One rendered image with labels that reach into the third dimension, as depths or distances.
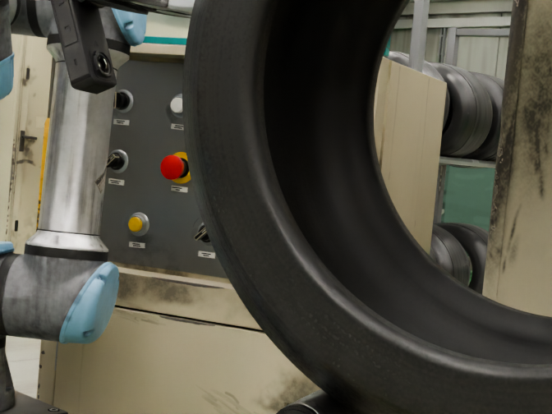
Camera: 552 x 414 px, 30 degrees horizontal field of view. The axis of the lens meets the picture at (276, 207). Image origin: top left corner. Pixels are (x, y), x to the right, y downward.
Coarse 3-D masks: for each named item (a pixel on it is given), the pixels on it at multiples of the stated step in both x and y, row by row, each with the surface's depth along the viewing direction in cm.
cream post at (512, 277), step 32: (544, 0) 107; (512, 32) 109; (544, 32) 107; (512, 64) 109; (544, 64) 107; (512, 96) 109; (544, 96) 107; (512, 128) 109; (544, 128) 107; (512, 160) 109; (544, 160) 108; (512, 192) 109; (544, 192) 108; (512, 224) 109; (544, 224) 108; (512, 256) 109; (544, 256) 108; (512, 288) 109; (544, 288) 108
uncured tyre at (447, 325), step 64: (256, 0) 78; (320, 0) 103; (384, 0) 103; (192, 64) 83; (256, 64) 79; (320, 64) 105; (192, 128) 83; (256, 128) 79; (320, 128) 105; (256, 192) 78; (320, 192) 104; (384, 192) 105; (256, 256) 79; (320, 256) 101; (384, 256) 103; (256, 320) 83; (320, 320) 77; (384, 320) 77; (448, 320) 101; (512, 320) 99; (320, 384) 81; (384, 384) 75; (448, 384) 73; (512, 384) 71
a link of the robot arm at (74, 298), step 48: (48, 48) 143; (96, 96) 142; (48, 144) 143; (96, 144) 142; (48, 192) 142; (96, 192) 143; (48, 240) 140; (96, 240) 143; (48, 288) 139; (96, 288) 139; (48, 336) 141; (96, 336) 143
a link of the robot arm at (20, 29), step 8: (16, 0) 139; (24, 0) 141; (16, 8) 140; (24, 8) 142; (16, 16) 141; (24, 16) 142; (16, 24) 143; (24, 24) 143; (16, 32) 145; (24, 32) 145; (32, 32) 145
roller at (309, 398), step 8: (320, 392) 84; (304, 400) 81; (312, 400) 81; (320, 400) 82; (328, 400) 82; (288, 408) 79; (296, 408) 79; (304, 408) 79; (312, 408) 79; (320, 408) 80; (328, 408) 81; (336, 408) 82; (344, 408) 83
